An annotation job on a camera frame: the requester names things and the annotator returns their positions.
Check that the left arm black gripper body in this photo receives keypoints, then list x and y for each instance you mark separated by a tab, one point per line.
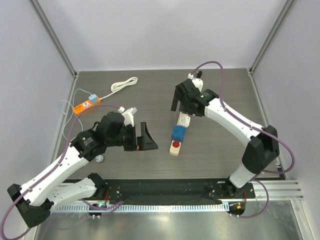
127	138

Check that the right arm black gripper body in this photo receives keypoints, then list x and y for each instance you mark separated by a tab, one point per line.
182	94

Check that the white square plug adapter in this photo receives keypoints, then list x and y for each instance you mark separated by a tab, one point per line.
183	120

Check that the blue cube plug adapter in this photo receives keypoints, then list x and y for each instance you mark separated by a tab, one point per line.
178	133

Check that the orange power strip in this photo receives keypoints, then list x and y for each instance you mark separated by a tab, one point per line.
83	106

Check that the beige power strip red sockets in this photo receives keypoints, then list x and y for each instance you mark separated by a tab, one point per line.
175	148

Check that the light blue usb charger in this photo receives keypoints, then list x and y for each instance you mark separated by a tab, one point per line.
93	98

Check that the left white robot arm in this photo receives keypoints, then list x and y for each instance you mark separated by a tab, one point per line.
36	199

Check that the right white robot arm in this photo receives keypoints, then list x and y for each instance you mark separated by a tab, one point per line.
261	145

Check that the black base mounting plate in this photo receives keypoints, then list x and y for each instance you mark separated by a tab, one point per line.
172	192

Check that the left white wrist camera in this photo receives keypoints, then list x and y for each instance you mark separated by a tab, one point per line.
128	115

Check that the white slotted cable duct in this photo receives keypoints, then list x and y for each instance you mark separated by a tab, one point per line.
80	207

